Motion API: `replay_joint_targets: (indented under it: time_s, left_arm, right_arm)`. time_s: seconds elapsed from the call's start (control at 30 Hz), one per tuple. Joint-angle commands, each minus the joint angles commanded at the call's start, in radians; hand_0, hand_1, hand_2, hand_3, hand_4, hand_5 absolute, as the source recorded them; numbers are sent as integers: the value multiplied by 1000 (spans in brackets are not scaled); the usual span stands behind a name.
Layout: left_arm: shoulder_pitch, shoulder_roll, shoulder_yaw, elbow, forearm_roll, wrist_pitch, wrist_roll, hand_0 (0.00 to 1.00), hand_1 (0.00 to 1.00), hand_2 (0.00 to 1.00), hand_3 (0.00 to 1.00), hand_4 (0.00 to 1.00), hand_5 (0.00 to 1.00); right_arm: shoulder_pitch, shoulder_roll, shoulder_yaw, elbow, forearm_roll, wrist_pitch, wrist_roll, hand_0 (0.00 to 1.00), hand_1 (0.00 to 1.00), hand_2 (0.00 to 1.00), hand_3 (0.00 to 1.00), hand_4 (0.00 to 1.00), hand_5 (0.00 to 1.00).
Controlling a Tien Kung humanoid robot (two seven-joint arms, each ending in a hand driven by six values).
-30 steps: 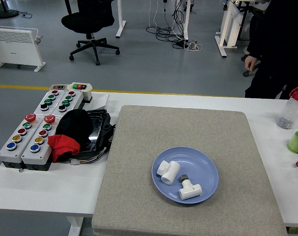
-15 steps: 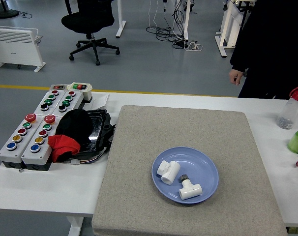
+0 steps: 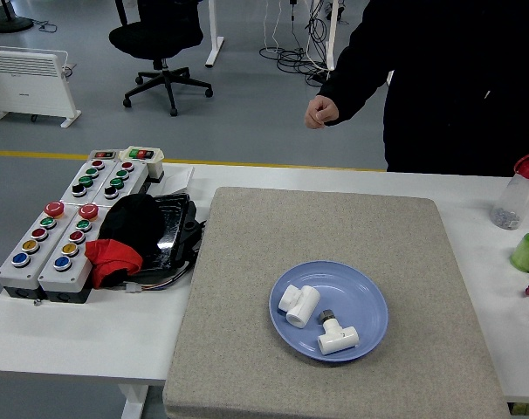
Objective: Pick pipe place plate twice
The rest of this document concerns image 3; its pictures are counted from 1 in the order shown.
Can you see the person's right hand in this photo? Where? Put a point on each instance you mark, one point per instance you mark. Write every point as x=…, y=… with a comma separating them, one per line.
x=320, y=113

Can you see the plain white pipe tee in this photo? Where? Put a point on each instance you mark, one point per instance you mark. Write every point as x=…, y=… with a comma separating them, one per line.
x=301, y=305

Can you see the white pipe tee metal thread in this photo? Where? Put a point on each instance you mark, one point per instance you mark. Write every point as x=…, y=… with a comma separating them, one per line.
x=336, y=340

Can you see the blue round plate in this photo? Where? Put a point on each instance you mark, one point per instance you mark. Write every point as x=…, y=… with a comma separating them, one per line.
x=360, y=297

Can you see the white desk leg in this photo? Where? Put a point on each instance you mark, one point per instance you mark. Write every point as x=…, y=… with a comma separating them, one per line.
x=332, y=35
x=214, y=43

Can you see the grey-brown mat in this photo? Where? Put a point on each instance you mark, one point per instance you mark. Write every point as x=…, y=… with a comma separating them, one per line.
x=290, y=227

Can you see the person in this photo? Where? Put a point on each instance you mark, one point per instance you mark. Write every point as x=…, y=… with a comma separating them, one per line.
x=443, y=87

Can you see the white paper sheet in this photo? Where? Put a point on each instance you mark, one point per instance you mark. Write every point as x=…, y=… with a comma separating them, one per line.
x=177, y=179

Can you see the black office chair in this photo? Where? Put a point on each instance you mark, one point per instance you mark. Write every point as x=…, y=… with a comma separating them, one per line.
x=155, y=39

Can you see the glossy black tray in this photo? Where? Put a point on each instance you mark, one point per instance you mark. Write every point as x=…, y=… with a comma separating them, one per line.
x=175, y=227

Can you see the green-button grey control box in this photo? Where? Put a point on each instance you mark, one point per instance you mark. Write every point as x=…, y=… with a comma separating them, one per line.
x=74, y=179
x=131, y=176

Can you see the clear bottle red lid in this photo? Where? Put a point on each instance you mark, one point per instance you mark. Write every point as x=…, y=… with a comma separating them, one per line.
x=515, y=196

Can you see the black cloth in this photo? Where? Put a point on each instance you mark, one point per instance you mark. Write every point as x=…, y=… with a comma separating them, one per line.
x=131, y=222

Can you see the red cloth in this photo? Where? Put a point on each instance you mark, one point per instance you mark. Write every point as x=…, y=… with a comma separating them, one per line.
x=111, y=259

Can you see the white panel heater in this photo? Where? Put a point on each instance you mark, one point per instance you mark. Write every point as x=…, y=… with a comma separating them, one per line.
x=24, y=83

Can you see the five-button grey control box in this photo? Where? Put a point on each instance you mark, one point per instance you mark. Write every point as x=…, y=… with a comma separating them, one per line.
x=57, y=277
x=15, y=272

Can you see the white table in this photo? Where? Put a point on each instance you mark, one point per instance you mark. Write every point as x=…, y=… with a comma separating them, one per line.
x=94, y=331

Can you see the black round stand base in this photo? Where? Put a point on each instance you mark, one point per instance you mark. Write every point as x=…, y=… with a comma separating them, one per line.
x=11, y=24

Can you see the white green-red switch box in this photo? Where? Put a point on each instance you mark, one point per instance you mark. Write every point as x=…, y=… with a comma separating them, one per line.
x=153, y=166

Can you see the small grey rocker switch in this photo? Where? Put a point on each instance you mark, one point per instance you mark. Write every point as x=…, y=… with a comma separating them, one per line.
x=103, y=154

